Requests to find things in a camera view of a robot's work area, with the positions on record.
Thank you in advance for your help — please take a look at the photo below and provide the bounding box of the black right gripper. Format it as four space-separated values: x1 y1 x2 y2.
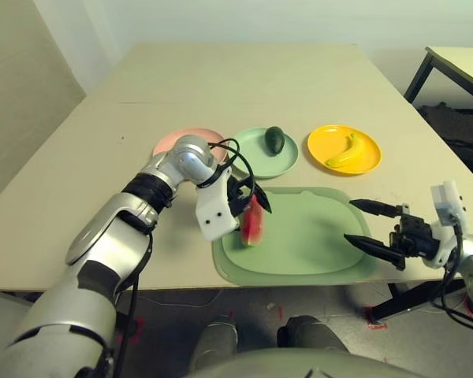
343 198 442 271

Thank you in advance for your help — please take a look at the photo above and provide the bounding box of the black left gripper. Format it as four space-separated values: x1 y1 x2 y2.
225 176 273 217

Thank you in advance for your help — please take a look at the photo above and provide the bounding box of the red watermelon slice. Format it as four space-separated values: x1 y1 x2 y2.
240 195 267 248

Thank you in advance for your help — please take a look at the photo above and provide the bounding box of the dark green avocado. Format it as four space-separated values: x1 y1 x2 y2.
264 126 285 155

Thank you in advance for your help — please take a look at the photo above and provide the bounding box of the yellow banana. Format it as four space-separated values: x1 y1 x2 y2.
325 132 374 169

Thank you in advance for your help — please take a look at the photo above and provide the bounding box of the mint green round plate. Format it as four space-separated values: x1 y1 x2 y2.
231 126 300 180

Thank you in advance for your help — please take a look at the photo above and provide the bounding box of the green silicone mat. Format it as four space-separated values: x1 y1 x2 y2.
211 186 377 287

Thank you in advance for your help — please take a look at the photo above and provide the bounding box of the black table leg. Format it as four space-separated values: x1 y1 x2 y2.
116 310 140 334
368 271 470 328

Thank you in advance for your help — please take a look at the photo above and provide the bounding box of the yellow round plate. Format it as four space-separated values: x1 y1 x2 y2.
307 124 382 176

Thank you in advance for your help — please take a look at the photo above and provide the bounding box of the red floor tape mark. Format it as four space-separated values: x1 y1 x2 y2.
364 306 389 330
120 317 145 347

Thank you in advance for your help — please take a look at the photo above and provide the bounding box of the pink round plate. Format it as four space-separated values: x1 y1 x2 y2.
153 127 228 165

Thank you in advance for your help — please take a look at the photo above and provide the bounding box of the grey robot right leg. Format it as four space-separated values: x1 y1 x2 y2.
277 316 348 353

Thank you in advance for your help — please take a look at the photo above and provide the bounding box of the grey robot leg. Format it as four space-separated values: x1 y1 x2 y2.
191 321 238 369
277 316 348 353

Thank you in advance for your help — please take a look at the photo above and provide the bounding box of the dark fuzzy floor rug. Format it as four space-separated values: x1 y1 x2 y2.
417 102 473 174

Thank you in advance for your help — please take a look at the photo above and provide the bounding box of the grey robot left leg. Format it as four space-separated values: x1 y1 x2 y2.
191 321 238 369

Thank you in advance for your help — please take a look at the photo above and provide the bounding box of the grey robot torso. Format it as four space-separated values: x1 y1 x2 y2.
184 346 403 378

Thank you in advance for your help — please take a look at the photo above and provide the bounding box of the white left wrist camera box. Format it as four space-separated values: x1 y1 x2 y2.
195 167 240 242

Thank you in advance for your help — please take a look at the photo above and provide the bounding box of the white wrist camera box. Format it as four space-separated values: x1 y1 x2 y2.
195 167 240 242
423 180 467 269

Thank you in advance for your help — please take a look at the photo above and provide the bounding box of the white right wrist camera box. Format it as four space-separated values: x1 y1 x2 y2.
423 180 467 269

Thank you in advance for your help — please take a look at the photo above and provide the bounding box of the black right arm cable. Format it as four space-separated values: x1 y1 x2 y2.
429 224 473 330

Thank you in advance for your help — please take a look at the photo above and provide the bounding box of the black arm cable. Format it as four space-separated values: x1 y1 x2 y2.
114 136 259 378
429 224 473 330

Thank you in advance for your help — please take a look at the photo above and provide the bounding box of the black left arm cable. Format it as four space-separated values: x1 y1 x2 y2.
114 136 259 378

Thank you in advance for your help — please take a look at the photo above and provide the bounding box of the beige side table black frame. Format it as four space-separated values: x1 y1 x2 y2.
403 46 473 107

